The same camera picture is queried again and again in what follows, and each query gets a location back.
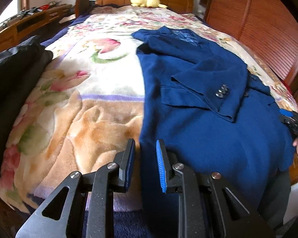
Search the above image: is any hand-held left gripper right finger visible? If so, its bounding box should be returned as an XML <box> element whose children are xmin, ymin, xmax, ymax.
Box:
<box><xmin>156</xmin><ymin>139</ymin><xmax>276</xmax><ymax>238</ymax></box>

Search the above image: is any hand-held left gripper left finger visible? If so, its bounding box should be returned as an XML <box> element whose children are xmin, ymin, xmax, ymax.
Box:
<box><xmin>15</xmin><ymin>138</ymin><xmax>136</xmax><ymax>238</ymax></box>

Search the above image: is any blue suit jacket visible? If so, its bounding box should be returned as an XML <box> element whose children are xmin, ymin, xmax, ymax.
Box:
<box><xmin>131</xmin><ymin>26</ymin><xmax>297</xmax><ymax>228</ymax></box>

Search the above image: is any floral blanket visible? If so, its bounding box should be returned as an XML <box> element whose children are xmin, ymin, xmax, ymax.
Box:
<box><xmin>0</xmin><ymin>5</ymin><xmax>298</xmax><ymax>214</ymax></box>

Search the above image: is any wooden slatted wardrobe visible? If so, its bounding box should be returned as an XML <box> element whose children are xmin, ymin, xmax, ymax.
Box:
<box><xmin>200</xmin><ymin>0</ymin><xmax>298</xmax><ymax>90</ymax></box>

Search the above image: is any black folded garment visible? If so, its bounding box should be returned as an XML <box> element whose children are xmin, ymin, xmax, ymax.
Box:
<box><xmin>0</xmin><ymin>35</ymin><xmax>54</xmax><ymax>175</ymax></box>

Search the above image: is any yellow plush toy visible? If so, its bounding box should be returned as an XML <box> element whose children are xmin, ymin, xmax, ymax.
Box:
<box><xmin>129</xmin><ymin>0</ymin><xmax>168</xmax><ymax>9</ymax></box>

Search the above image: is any wooden chair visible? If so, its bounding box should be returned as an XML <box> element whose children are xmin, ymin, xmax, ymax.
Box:
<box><xmin>74</xmin><ymin>0</ymin><xmax>93</xmax><ymax>18</ymax></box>

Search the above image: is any wooden desk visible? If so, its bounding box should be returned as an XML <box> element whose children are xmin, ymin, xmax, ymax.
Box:
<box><xmin>0</xmin><ymin>4</ymin><xmax>76</xmax><ymax>55</ymax></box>

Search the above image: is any window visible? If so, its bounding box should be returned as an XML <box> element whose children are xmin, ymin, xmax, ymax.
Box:
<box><xmin>0</xmin><ymin>0</ymin><xmax>31</xmax><ymax>29</ymax></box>

